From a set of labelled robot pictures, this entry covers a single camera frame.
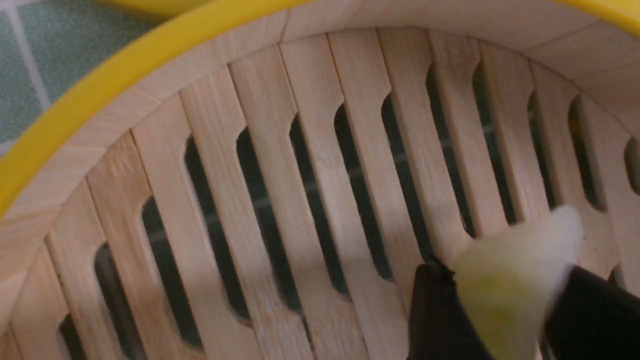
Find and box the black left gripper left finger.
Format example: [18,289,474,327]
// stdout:
[407,257,492,360]

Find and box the pale green dumpling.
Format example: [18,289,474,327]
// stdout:
[451,204,585,360]

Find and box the bamboo steamer tray yellow rim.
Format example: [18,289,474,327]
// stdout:
[1,0,639,360]

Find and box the green checked tablecloth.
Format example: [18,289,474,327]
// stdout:
[0,0,166,156]

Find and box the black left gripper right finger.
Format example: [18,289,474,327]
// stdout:
[545,266,640,360]

